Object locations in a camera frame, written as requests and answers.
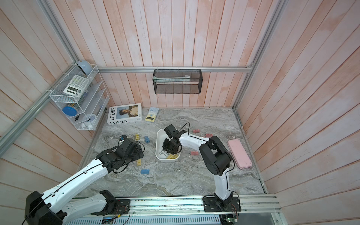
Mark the white plastic storage box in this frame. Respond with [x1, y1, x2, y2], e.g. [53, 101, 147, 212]
[156, 129, 181, 163]

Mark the blue binder clip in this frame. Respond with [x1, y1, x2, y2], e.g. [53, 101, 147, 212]
[144, 136, 150, 143]

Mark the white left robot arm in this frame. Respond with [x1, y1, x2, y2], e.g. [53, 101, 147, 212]
[24, 136, 145, 225]

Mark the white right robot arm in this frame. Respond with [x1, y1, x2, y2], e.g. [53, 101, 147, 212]
[163, 125, 242, 213]

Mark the pink plastic box lid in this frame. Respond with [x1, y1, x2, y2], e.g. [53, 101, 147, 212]
[228, 139, 253, 169]

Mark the yellow blue small calculator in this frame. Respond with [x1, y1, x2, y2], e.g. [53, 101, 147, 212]
[145, 107, 159, 122]

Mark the LOEWE white book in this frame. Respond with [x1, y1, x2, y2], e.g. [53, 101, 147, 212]
[107, 103, 143, 125]

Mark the green white item in basket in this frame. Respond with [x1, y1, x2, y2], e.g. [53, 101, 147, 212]
[153, 76, 191, 83]

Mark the white desk calculator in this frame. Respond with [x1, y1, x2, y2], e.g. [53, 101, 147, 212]
[63, 75, 90, 98]

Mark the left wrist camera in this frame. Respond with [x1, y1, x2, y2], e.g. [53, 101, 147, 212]
[119, 135, 127, 142]

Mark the black mesh wall basket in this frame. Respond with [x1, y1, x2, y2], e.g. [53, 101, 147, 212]
[152, 69, 203, 95]

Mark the white wire wall shelf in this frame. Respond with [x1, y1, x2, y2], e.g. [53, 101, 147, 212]
[50, 64, 110, 131]

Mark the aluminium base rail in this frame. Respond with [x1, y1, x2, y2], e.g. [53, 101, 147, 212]
[72, 194, 287, 225]

